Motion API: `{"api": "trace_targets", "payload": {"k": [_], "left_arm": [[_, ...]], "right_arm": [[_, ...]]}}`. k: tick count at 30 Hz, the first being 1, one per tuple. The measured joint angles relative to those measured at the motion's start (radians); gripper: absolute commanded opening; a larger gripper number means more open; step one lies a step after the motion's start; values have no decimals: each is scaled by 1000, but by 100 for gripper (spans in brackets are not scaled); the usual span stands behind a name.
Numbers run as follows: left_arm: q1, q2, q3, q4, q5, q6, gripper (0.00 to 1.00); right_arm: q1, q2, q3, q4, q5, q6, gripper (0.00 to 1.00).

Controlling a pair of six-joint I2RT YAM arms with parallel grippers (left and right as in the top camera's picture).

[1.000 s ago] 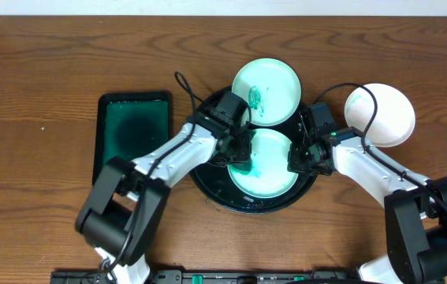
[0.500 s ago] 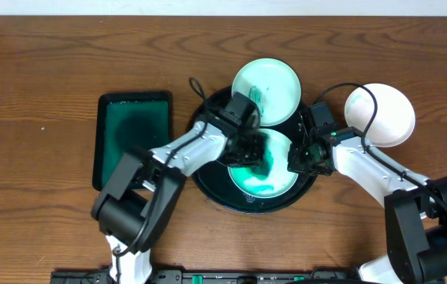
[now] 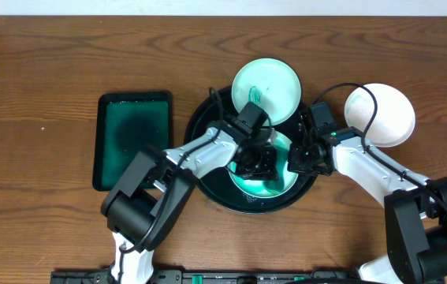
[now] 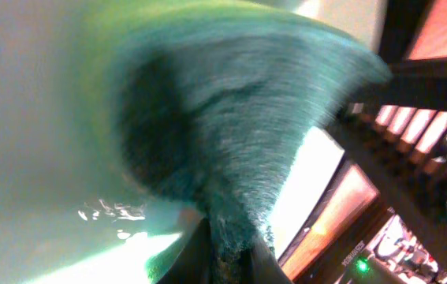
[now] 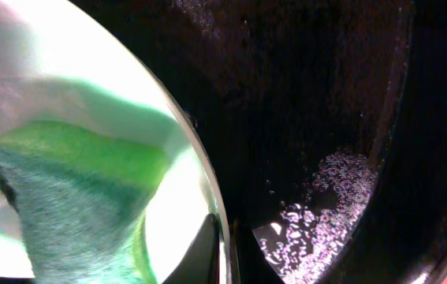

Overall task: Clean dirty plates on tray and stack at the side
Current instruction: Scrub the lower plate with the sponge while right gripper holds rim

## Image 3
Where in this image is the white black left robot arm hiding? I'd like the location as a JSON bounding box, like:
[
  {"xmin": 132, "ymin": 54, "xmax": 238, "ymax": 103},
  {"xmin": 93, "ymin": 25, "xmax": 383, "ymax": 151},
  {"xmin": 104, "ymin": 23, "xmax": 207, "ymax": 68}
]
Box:
[{"xmin": 101, "ymin": 121, "xmax": 277, "ymax": 283}]

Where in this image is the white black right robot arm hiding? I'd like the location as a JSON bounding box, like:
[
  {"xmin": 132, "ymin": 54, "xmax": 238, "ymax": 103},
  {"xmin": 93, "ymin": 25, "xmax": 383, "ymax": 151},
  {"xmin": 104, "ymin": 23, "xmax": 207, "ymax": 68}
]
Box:
[{"xmin": 288, "ymin": 127, "xmax": 447, "ymax": 283}]

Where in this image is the round black serving tray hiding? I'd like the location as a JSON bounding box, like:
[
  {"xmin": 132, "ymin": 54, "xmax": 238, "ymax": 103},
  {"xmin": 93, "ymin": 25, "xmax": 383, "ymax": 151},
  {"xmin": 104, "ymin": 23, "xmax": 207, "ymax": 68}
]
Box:
[{"xmin": 183, "ymin": 85, "xmax": 321, "ymax": 215}]

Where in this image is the white plate green stain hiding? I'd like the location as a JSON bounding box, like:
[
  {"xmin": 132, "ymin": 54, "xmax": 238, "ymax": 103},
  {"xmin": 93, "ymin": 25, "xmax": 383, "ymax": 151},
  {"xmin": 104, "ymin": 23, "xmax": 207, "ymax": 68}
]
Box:
[
  {"xmin": 231, "ymin": 58, "xmax": 302, "ymax": 125},
  {"xmin": 227, "ymin": 132, "xmax": 298, "ymax": 199}
]

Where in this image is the white plate green stain front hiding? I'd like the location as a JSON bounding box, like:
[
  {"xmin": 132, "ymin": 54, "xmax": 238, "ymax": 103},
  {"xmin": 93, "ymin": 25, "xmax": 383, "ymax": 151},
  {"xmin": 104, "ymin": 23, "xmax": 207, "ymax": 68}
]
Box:
[{"xmin": 227, "ymin": 132, "xmax": 298, "ymax": 199}]

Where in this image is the black rectangular tray green liquid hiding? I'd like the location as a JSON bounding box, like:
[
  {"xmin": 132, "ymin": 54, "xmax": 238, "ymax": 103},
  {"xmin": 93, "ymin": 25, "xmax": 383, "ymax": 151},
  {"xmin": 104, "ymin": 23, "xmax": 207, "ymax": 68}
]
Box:
[{"xmin": 92, "ymin": 91, "xmax": 173, "ymax": 192}]

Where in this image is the white plate green stain back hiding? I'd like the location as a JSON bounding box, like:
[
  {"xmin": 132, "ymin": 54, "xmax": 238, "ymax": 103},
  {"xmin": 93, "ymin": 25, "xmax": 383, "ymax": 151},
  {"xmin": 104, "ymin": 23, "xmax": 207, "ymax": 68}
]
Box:
[{"xmin": 231, "ymin": 58, "xmax": 302, "ymax": 125}]

